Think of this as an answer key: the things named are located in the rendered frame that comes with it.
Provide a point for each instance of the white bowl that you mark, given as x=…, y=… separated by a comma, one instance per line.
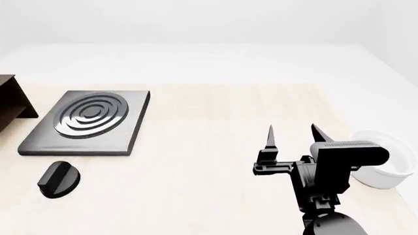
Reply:
x=392, y=169

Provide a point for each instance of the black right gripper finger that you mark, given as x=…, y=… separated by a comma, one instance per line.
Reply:
x=319, y=137
x=270, y=147

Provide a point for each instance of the black stove knob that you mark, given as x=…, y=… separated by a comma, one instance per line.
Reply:
x=58, y=180

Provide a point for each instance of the dark brown wooden cabinet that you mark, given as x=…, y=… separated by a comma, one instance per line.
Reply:
x=13, y=102

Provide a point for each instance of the grey black wrist camera box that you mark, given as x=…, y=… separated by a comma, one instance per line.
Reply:
x=346, y=159

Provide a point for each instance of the dark grey stove burner plate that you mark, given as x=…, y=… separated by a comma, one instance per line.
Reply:
x=88, y=127

